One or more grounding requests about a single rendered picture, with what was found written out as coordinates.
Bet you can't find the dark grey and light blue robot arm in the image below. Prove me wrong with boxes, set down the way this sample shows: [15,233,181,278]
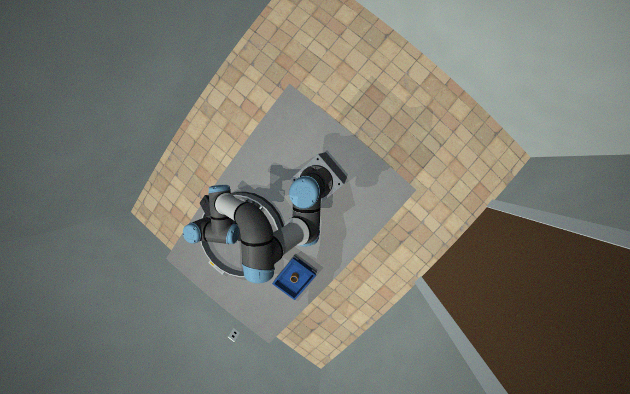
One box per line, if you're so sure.
[183,165,333,283]

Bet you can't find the blue plastic crate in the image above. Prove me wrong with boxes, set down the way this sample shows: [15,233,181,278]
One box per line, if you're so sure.
[272,255,317,300]

